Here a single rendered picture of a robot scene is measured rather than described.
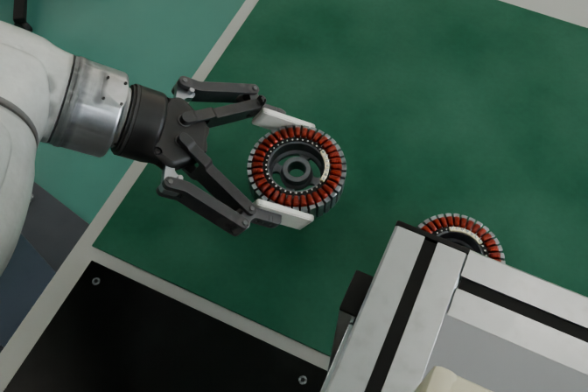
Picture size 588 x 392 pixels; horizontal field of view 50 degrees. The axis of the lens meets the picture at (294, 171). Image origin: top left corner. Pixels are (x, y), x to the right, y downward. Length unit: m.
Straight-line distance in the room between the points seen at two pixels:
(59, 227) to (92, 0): 0.80
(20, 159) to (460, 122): 0.57
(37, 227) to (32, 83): 1.15
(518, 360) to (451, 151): 0.52
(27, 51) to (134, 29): 1.45
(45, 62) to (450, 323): 0.42
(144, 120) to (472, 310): 0.38
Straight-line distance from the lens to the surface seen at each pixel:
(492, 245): 0.77
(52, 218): 1.72
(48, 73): 0.61
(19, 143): 0.55
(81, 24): 2.12
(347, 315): 0.43
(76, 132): 0.62
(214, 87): 0.71
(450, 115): 0.89
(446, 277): 0.38
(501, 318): 0.38
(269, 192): 0.69
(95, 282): 0.77
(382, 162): 0.83
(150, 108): 0.63
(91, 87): 0.62
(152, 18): 2.07
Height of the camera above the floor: 1.46
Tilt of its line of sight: 60 degrees down
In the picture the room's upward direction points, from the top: straight up
